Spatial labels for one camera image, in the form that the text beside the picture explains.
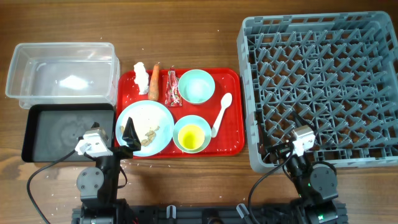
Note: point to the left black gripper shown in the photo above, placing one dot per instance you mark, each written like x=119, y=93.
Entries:
x=129, y=135

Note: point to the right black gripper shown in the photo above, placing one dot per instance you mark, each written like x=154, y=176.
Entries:
x=280, y=148

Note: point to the peanut shells food scraps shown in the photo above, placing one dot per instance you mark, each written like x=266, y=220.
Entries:
x=149, y=137

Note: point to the light blue plate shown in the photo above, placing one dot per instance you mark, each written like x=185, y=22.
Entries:
x=149, y=117

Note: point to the orange carrot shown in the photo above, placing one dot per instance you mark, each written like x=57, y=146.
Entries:
x=153, y=93

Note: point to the red snack wrapper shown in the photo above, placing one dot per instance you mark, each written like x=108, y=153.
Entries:
x=172, y=95

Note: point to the white tissue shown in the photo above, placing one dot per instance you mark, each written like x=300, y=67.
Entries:
x=141, y=78

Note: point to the yellow plastic cup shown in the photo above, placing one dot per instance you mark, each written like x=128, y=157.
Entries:
x=191, y=137

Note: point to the light blue bowl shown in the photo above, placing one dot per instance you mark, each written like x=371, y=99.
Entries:
x=196, y=120

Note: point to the white plastic spoon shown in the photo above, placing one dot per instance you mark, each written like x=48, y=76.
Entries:
x=226, y=101

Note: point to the mint green bowl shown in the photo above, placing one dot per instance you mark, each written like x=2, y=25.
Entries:
x=196, y=86

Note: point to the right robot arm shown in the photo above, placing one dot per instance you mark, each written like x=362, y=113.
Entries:
x=315, y=183

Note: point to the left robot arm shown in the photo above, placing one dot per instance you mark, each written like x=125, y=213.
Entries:
x=98, y=185

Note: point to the grey plastic dishwasher rack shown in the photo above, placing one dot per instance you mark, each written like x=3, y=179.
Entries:
x=337, y=71

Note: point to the black plastic tray bin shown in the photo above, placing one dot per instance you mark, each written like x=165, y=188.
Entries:
x=53, y=130

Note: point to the clear plastic bin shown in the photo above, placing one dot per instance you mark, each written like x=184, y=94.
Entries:
x=63, y=73

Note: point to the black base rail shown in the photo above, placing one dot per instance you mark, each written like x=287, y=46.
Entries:
x=268, y=213

